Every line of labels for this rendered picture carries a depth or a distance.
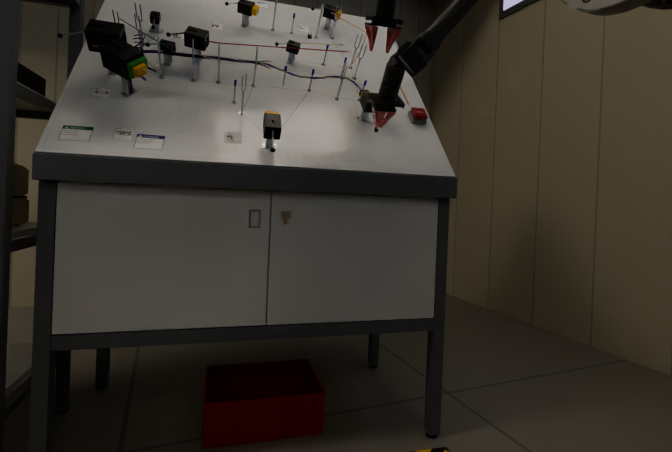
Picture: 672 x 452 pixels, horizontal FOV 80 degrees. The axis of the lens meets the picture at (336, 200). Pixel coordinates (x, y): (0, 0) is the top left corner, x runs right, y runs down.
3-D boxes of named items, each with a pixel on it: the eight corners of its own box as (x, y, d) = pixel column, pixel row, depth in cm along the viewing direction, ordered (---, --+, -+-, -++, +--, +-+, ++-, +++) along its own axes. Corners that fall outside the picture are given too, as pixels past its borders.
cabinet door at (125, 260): (265, 325, 118) (271, 191, 118) (50, 335, 104) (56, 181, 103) (264, 323, 120) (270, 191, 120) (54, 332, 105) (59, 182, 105)
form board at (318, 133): (36, 156, 101) (33, 151, 99) (116, -20, 164) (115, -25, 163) (453, 180, 132) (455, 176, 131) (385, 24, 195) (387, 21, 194)
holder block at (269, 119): (262, 167, 114) (265, 141, 106) (261, 138, 121) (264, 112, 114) (278, 168, 115) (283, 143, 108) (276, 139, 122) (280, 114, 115)
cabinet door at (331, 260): (435, 318, 132) (439, 198, 132) (266, 326, 118) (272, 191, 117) (431, 316, 135) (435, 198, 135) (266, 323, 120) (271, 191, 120)
